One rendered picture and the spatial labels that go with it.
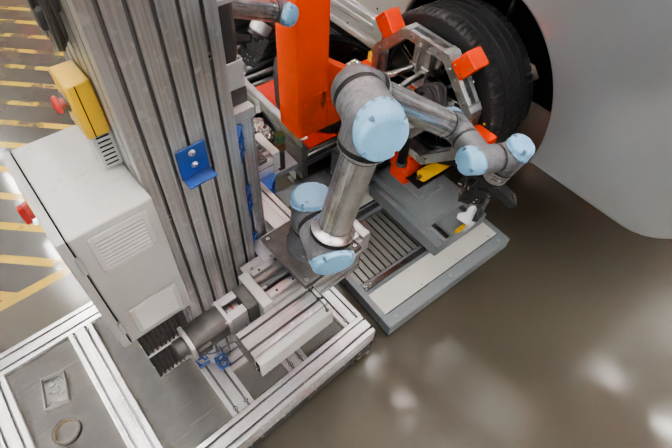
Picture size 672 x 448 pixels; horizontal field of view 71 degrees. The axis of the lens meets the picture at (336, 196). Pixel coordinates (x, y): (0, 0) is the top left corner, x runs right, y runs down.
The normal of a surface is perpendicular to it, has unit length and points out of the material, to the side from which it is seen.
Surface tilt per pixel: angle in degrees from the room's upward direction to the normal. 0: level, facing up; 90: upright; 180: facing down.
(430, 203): 0
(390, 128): 83
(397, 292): 0
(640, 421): 0
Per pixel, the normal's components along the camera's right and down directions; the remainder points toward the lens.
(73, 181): 0.04, -0.66
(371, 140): 0.37, 0.62
